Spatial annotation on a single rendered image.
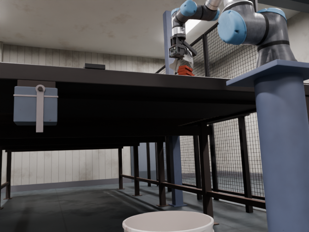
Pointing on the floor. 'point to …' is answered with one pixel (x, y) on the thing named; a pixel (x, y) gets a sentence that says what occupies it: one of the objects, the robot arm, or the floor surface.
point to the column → (282, 141)
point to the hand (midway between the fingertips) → (184, 72)
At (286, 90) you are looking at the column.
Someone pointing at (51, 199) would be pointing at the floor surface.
